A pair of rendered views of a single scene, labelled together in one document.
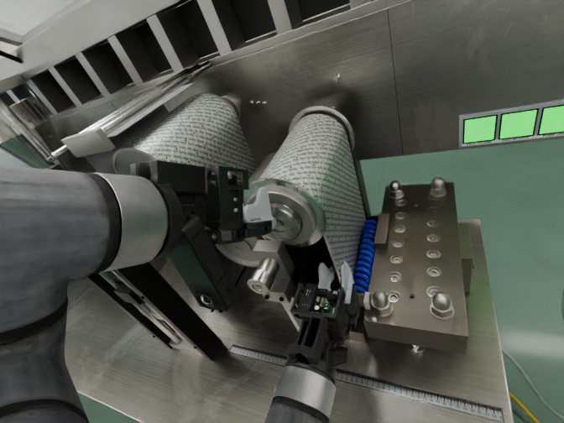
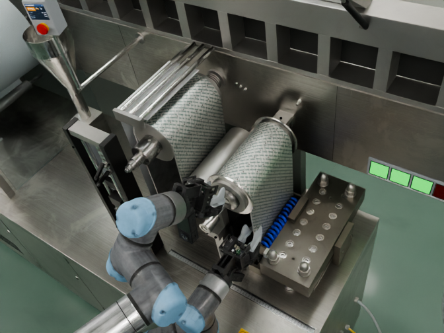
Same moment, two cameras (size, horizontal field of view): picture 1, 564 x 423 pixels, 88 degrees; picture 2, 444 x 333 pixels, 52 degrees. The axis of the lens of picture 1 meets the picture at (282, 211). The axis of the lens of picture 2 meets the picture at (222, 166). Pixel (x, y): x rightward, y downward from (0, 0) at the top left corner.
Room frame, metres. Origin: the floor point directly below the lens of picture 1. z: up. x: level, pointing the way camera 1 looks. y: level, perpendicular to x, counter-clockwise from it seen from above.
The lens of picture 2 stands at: (-0.39, -0.09, 2.22)
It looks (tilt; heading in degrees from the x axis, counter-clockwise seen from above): 48 degrees down; 7
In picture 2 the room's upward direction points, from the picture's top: 12 degrees counter-clockwise
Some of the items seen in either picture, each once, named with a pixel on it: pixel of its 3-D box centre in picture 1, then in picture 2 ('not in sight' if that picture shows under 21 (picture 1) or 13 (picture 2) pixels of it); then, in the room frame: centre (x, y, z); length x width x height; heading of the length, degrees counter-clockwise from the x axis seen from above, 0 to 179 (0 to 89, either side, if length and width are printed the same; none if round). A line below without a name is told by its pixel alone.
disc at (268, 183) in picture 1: (281, 216); (229, 194); (0.38, 0.00, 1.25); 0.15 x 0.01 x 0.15; 55
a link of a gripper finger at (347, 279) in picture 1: (344, 276); (256, 236); (0.33, -0.05, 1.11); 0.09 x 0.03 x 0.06; 144
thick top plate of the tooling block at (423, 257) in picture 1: (416, 249); (314, 229); (0.41, -0.24, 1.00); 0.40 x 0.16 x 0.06; 145
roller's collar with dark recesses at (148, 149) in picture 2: not in sight; (147, 149); (0.50, 0.22, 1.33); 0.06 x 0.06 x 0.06; 55
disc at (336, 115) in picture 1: (320, 138); (275, 136); (0.58, -0.14, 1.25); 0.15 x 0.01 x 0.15; 55
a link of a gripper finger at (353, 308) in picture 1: (344, 307); (249, 253); (0.29, -0.03, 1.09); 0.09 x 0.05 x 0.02; 144
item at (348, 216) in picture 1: (348, 225); (273, 201); (0.44, -0.12, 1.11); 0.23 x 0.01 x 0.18; 145
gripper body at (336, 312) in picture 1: (319, 331); (230, 261); (0.25, 0.02, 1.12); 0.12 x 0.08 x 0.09; 145
